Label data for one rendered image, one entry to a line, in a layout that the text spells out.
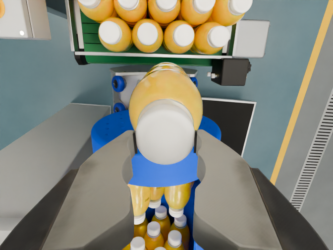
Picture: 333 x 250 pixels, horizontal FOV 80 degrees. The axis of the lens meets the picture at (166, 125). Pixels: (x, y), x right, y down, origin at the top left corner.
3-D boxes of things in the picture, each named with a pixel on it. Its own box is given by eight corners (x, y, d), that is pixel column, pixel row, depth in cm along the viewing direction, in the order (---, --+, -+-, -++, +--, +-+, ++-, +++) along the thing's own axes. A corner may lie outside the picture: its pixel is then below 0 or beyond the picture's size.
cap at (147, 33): (142, 47, 41) (142, 47, 39) (134, 28, 39) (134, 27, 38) (160, 40, 40) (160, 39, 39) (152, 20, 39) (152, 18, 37)
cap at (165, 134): (127, 119, 14) (122, 129, 12) (176, 92, 13) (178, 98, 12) (155, 161, 15) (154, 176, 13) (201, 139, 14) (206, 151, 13)
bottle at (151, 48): (141, 56, 58) (138, 58, 41) (131, 31, 56) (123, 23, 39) (163, 46, 58) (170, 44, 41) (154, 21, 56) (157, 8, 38)
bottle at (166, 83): (135, 76, 31) (94, 111, 14) (175, 52, 30) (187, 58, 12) (158, 114, 33) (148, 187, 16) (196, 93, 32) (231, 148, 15)
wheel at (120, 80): (119, 93, 53) (126, 93, 54) (118, 76, 51) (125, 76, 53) (110, 91, 56) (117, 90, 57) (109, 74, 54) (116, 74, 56)
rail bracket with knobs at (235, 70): (203, 80, 62) (213, 86, 53) (205, 55, 60) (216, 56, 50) (234, 81, 63) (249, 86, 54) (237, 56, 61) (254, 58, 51)
